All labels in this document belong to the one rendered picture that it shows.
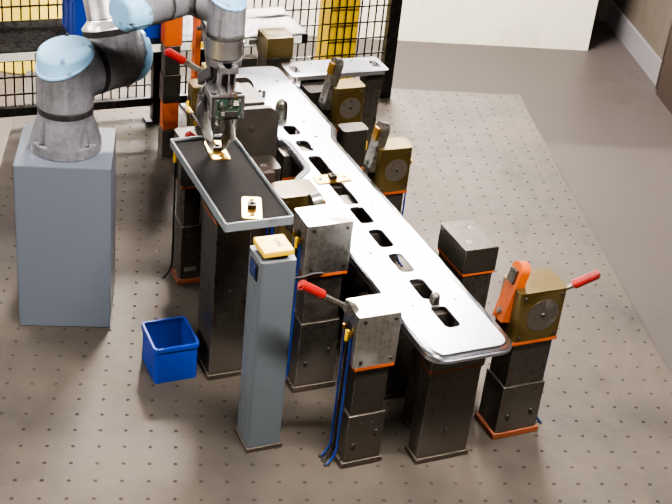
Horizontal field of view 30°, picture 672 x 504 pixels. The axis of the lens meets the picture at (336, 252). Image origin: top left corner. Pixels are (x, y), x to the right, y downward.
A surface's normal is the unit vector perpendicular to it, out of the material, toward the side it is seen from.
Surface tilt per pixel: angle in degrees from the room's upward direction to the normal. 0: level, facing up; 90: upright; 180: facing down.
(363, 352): 90
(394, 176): 90
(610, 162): 0
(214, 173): 0
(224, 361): 90
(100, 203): 90
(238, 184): 0
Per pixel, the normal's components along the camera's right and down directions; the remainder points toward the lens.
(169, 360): 0.38, 0.51
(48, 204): 0.10, 0.52
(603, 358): 0.10, -0.85
